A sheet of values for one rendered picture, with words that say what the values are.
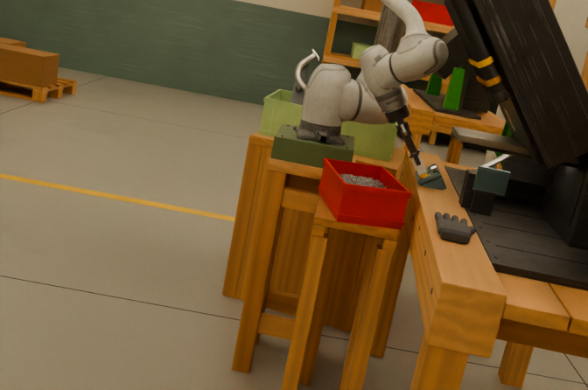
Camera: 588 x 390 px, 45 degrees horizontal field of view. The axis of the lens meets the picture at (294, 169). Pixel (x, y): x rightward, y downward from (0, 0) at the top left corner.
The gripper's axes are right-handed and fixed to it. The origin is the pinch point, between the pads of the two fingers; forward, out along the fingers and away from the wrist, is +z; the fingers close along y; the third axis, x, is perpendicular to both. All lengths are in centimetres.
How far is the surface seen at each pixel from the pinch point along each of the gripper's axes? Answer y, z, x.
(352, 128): -84, -8, -23
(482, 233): 45.0, 14.3, 9.1
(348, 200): 27.7, -4.2, -22.6
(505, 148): 29.7, -1.5, 24.5
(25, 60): -427, -146, -311
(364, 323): 27, 34, -34
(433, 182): 2.2, 6.9, 2.1
